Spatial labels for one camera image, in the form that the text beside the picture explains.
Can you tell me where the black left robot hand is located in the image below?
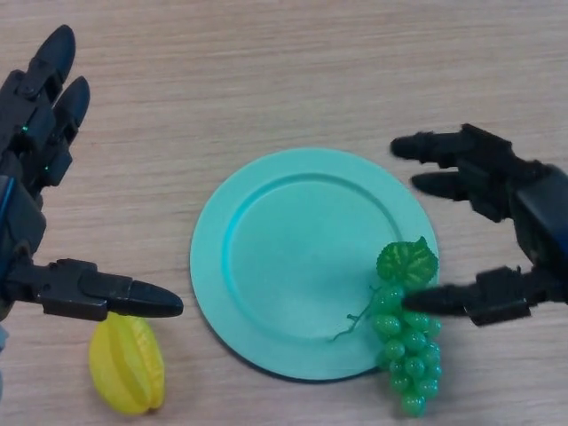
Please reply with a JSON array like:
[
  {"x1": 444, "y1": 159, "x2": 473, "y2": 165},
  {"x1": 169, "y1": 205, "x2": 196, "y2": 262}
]
[{"x1": 0, "y1": 24, "x2": 185, "y2": 323}]

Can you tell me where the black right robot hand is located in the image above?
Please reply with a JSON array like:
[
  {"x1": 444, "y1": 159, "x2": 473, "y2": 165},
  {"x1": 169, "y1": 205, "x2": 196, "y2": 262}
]
[{"x1": 390, "y1": 122, "x2": 568, "y2": 327}]

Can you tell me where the green plastic grape bunch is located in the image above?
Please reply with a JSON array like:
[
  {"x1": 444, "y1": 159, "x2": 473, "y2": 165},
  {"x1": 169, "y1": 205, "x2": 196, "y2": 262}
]
[{"x1": 331, "y1": 236, "x2": 444, "y2": 419}]

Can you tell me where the round teal plate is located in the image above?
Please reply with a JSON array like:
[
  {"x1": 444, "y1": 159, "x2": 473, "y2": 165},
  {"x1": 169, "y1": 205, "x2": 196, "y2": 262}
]
[{"x1": 189, "y1": 147, "x2": 440, "y2": 383}]

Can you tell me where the yellow starfruit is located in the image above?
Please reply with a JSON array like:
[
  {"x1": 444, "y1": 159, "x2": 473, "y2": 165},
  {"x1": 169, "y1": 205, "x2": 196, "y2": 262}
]
[{"x1": 88, "y1": 312, "x2": 166, "y2": 417}]

